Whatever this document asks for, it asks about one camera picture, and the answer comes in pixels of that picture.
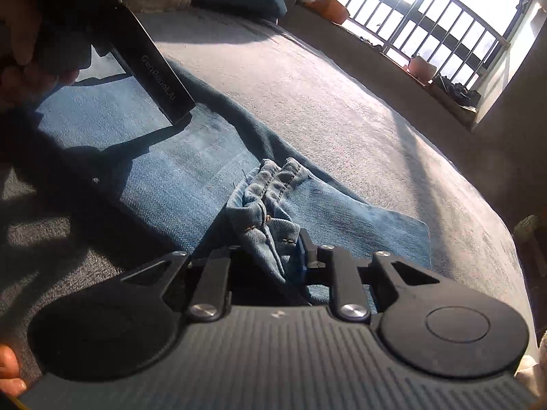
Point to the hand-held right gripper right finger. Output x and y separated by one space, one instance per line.
302 258

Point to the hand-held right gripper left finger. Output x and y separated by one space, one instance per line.
218 264

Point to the blue jeans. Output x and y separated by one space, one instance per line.
192 171

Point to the person's left hand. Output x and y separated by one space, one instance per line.
21 81

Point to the orange box on windowsill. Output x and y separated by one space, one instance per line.
331 10

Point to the pink pot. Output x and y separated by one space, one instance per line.
422 68

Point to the white knitted item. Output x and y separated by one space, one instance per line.
530 230

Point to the black bag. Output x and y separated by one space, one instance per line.
459 90

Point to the person's foot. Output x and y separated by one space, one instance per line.
10 371

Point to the window grille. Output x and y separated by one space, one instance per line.
427 21

